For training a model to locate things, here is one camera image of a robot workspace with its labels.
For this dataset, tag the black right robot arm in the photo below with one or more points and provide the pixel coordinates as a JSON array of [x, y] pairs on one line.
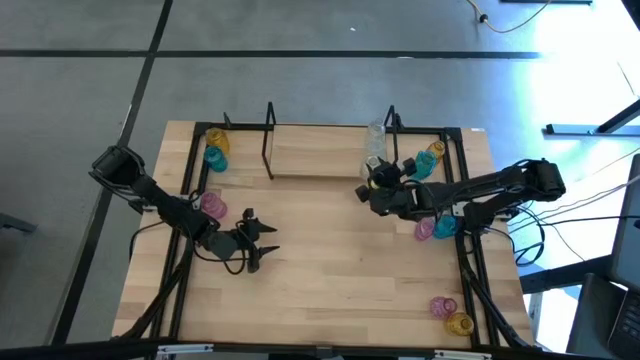
[[500, 185]]

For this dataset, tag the grey desk panel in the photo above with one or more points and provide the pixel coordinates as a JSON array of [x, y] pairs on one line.
[[630, 235]]

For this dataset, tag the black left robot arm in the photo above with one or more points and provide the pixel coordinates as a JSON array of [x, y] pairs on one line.
[[150, 192]]

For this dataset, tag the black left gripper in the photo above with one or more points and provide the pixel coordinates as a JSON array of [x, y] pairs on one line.
[[225, 245]]

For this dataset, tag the black floor stand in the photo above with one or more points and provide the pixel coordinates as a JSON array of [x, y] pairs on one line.
[[570, 130]]

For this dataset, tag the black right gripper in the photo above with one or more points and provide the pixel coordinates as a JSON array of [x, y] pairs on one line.
[[395, 200]]

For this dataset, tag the pink ribbed narrow-necked glass vase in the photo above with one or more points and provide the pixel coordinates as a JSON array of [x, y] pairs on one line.
[[213, 205]]

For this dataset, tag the black metal table frame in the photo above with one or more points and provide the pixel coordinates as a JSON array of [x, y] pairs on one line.
[[453, 134]]

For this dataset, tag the yellow round ribbed glass vase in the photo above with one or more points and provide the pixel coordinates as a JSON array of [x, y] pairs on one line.
[[460, 324]]

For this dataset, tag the wooden shelf with black frame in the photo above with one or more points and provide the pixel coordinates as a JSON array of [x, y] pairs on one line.
[[315, 150]]

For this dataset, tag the black keyboard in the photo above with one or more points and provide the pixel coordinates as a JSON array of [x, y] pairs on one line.
[[627, 325]]

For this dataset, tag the teal tapered glass vase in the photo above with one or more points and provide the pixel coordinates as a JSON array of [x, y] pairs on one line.
[[446, 227]]

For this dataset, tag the clear round-shouldered glass vase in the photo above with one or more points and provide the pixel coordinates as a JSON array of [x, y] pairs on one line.
[[369, 165]]

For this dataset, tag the pink wide-mouthed cylinder glass vase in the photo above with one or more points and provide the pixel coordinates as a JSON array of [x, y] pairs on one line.
[[424, 230]]

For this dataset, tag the black crossbar with silver brackets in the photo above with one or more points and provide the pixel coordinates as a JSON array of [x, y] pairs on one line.
[[100, 352]]

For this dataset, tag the grey cabinet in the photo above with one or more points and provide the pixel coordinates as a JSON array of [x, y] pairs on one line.
[[590, 320]]

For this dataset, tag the grey chair base leg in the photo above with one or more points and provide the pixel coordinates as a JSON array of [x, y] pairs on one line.
[[17, 223]]

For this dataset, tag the black desk beam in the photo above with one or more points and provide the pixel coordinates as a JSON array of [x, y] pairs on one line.
[[560, 277]]

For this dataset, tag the teal square diamond-pattern glass vase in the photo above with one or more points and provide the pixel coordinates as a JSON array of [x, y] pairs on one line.
[[216, 159]]

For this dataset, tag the teal bulbous flared glass vase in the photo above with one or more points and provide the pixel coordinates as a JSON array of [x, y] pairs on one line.
[[424, 166]]

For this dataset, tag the yellow diamond-pattern glass vase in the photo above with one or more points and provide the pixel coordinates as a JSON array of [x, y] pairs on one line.
[[217, 140]]

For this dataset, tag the yellow slim glass vase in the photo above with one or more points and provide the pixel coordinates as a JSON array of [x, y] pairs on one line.
[[436, 148]]

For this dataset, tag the white mounting bracket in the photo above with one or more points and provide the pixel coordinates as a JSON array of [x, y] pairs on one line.
[[456, 208]]

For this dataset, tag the clear tall-necked glass vase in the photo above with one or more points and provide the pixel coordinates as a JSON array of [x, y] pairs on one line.
[[376, 130]]

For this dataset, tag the pink bulbous flared glass vase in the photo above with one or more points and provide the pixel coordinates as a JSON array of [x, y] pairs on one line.
[[442, 306]]

